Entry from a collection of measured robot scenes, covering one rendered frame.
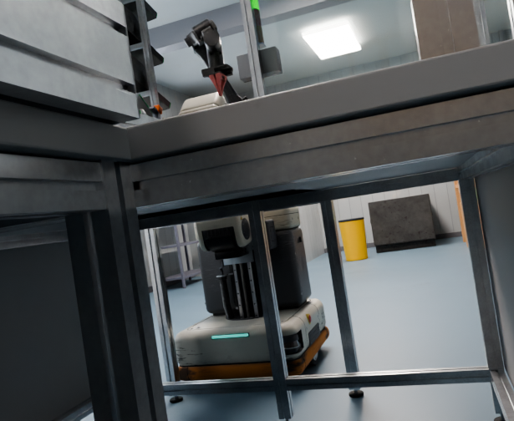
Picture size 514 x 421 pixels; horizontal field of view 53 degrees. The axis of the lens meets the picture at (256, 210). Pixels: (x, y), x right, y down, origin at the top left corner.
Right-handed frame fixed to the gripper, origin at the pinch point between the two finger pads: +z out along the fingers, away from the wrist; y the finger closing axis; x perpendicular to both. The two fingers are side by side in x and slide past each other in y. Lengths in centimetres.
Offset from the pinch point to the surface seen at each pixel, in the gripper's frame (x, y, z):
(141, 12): -24.9, -14.0, -25.1
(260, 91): -35.6, 25.1, 12.2
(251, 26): -36.0, 25.2, -6.4
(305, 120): -134, 56, 42
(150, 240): 33, -56, 49
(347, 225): 538, -42, 65
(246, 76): -32.6, 20.9, 6.2
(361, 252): 544, -29, 104
